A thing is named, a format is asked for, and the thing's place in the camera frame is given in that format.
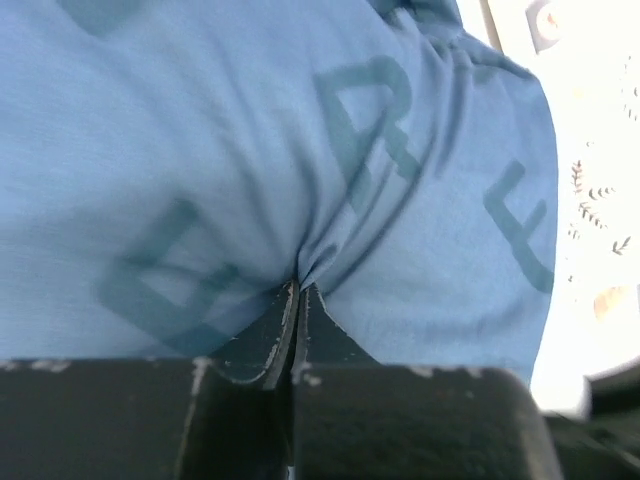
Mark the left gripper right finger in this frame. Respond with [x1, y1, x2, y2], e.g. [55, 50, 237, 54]
[292, 287, 562, 479]

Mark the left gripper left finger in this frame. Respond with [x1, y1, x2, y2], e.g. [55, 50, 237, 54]
[1, 282, 299, 479]

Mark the blue letter print pillowcase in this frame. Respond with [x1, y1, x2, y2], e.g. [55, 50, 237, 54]
[1, 1, 558, 381]

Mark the white floral deer pillow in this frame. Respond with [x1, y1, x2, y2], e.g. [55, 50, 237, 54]
[459, 1, 639, 417]

